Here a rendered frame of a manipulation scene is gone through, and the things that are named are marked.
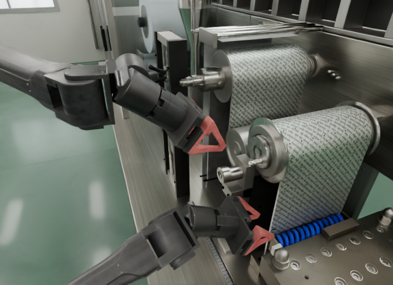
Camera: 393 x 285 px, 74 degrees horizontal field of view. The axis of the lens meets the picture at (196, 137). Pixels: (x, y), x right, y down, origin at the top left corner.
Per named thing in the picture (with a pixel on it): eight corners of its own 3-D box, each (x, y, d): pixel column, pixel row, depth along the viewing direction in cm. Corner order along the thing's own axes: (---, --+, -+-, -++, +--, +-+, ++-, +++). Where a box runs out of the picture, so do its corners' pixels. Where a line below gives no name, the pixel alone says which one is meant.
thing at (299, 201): (267, 237, 66) (279, 181, 56) (338, 212, 73) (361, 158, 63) (268, 239, 65) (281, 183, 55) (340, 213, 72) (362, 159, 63)
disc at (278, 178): (244, 158, 68) (251, 106, 60) (246, 157, 68) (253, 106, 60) (279, 197, 56) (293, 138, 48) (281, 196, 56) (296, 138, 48)
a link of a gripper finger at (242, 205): (261, 243, 58) (228, 242, 54) (247, 219, 64) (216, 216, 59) (278, 222, 56) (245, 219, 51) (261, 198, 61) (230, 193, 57)
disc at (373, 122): (320, 140, 75) (335, 91, 67) (321, 139, 75) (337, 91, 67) (365, 171, 64) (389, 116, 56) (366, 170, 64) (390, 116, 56)
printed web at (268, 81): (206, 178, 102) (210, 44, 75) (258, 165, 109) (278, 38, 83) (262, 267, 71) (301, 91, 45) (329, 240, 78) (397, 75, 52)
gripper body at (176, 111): (183, 151, 41) (144, 132, 37) (166, 123, 50) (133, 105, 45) (208, 119, 40) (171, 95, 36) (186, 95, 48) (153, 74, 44)
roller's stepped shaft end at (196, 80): (178, 86, 72) (177, 75, 70) (198, 83, 74) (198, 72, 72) (181, 91, 69) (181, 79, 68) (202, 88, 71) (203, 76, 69)
